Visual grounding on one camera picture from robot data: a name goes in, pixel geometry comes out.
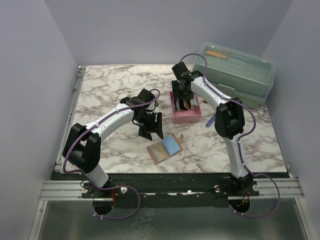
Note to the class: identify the pink card box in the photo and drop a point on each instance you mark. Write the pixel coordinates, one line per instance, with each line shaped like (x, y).
(187, 116)

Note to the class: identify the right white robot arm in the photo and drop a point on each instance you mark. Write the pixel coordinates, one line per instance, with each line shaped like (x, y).
(229, 118)

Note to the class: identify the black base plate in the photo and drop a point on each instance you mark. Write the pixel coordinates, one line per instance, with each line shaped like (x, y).
(168, 190)

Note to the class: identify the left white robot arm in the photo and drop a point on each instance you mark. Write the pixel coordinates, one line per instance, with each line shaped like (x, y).
(82, 150)

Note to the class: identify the aluminium mounting rail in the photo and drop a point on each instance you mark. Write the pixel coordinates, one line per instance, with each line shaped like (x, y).
(65, 190)

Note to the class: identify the green plastic toolbox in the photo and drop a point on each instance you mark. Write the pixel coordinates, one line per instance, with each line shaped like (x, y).
(240, 75)

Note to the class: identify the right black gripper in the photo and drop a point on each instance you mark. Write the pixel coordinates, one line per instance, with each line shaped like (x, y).
(175, 85)

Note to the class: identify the orange tool inside toolbox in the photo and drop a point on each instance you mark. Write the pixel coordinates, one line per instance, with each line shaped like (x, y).
(216, 54)

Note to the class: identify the red blue screwdriver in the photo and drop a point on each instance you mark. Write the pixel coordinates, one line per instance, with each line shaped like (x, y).
(211, 121)

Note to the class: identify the tan leather card holder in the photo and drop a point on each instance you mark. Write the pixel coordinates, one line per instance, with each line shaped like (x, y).
(164, 149)

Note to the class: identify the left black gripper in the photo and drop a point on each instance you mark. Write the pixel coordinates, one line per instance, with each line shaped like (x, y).
(144, 131)

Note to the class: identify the gold credit card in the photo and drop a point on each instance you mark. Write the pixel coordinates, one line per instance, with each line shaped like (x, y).
(186, 104)

